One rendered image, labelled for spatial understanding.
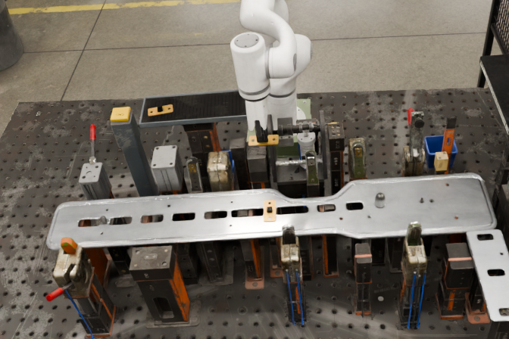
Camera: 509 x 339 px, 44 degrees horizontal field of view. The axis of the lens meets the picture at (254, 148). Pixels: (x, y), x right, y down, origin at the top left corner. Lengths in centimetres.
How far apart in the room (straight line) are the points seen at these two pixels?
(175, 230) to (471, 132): 129
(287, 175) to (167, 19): 283
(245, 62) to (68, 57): 319
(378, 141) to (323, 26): 198
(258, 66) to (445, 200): 77
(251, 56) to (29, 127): 167
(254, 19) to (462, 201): 85
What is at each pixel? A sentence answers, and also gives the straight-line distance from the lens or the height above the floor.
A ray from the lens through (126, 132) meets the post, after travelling 218.
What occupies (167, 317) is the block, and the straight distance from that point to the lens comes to 211.
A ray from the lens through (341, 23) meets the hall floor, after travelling 446.
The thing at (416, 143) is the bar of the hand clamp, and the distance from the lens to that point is 200.
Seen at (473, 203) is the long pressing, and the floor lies 100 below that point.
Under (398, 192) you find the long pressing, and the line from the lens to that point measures 200.
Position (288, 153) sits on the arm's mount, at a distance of 250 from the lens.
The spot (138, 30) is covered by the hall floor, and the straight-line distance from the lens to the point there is 470.
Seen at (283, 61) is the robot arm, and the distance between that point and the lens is 154.
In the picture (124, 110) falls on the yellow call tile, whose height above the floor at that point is 116.
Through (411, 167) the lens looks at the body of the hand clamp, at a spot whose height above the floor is 101.
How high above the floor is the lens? 252
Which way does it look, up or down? 45 degrees down
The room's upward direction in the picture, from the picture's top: 9 degrees counter-clockwise
